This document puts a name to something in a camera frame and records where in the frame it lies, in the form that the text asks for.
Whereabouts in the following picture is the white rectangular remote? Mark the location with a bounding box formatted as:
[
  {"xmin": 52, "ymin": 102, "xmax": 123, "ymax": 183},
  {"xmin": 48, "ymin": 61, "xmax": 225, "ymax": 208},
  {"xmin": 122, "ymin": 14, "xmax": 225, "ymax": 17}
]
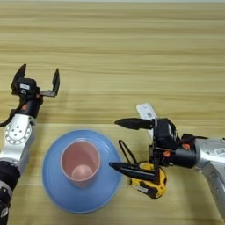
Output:
[{"xmin": 135, "ymin": 102, "xmax": 159, "ymax": 139}]

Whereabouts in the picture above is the yellow tape measure with strap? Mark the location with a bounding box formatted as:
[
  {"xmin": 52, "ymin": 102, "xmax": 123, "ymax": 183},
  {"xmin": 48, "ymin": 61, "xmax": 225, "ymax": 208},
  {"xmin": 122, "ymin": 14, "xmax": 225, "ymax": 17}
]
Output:
[{"xmin": 118, "ymin": 139, "xmax": 168, "ymax": 200}]

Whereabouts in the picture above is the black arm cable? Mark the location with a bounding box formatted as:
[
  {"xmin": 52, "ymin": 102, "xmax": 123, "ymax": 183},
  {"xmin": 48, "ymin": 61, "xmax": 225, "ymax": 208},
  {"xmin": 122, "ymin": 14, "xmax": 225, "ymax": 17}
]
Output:
[
  {"xmin": 181, "ymin": 133, "xmax": 209, "ymax": 142},
  {"xmin": 0, "ymin": 108, "xmax": 16, "ymax": 127}
]

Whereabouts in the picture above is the gripper small black box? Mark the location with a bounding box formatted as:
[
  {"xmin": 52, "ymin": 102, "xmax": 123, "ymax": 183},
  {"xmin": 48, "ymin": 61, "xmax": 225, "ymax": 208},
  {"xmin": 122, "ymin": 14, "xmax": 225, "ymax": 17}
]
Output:
[
  {"xmin": 153, "ymin": 118, "xmax": 178, "ymax": 150},
  {"xmin": 16, "ymin": 77, "xmax": 38, "ymax": 97}
]

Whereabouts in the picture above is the right gripper small black box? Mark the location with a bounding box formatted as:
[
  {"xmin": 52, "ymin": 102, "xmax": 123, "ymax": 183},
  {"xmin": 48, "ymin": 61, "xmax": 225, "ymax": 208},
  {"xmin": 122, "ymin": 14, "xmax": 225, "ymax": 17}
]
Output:
[{"xmin": 153, "ymin": 118, "xmax": 178, "ymax": 150}]

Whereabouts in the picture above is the round blue plate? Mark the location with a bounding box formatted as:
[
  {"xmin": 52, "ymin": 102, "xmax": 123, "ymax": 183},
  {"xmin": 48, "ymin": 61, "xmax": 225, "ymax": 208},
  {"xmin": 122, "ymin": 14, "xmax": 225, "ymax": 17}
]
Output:
[{"xmin": 42, "ymin": 129, "xmax": 122, "ymax": 214}]

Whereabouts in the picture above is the left gripper small black box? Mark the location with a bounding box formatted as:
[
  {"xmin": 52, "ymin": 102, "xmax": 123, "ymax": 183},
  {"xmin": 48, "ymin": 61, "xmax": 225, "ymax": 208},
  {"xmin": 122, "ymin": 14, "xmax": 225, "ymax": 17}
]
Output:
[{"xmin": 16, "ymin": 77, "xmax": 38, "ymax": 97}]

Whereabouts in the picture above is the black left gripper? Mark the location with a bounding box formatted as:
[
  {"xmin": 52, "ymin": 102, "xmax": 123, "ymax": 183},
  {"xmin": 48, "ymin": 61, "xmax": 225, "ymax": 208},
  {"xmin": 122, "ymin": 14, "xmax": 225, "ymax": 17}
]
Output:
[{"xmin": 11, "ymin": 63, "xmax": 61, "ymax": 119}]

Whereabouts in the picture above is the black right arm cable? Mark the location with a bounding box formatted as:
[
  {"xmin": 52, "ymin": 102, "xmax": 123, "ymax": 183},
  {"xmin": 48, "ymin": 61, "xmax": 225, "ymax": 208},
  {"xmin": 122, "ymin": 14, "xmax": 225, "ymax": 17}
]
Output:
[{"xmin": 181, "ymin": 133, "xmax": 209, "ymax": 142}]

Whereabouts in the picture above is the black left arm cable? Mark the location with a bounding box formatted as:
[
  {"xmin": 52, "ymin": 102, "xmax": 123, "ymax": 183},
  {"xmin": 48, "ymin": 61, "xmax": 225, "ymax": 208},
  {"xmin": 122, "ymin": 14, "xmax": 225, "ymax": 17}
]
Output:
[{"xmin": 0, "ymin": 108, "xmax": 16, "ymax": 127}]

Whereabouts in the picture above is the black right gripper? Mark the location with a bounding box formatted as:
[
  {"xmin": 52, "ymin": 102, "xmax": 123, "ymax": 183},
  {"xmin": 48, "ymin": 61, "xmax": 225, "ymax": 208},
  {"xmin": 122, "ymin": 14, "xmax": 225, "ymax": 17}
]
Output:
[{"xmin": 109, "ymin": 117, "xmax": 198, "ymax": 183}]

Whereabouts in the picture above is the pink plastic cup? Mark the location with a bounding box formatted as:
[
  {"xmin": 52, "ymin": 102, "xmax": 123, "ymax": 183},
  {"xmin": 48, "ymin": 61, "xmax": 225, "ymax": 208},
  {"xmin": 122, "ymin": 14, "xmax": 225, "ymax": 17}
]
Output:
[{"xmin": 60, "ymin": 139, "xmax": 101, "ymax": 188}]

